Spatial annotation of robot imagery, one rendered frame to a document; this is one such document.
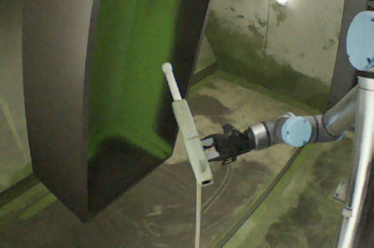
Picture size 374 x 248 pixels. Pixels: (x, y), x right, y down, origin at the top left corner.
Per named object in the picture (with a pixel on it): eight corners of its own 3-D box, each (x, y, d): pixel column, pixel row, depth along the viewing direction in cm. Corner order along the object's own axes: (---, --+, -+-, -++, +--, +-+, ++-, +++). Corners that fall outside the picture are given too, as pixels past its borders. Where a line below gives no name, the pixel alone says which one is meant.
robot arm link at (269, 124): (296, 111, 121) (286, 110, 131) (265, 122, 120) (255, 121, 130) (302, 138, 122) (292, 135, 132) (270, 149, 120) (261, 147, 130)
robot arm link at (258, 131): (269, 139, 119) (258, 115, 125) (255, 144, 119) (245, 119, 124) (266, 152, 127) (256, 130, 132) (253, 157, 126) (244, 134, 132)
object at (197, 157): (214, 203, 127) (214, 174, 109) (200, 206, 127) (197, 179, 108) (177, 96, 156) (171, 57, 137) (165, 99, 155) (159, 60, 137)
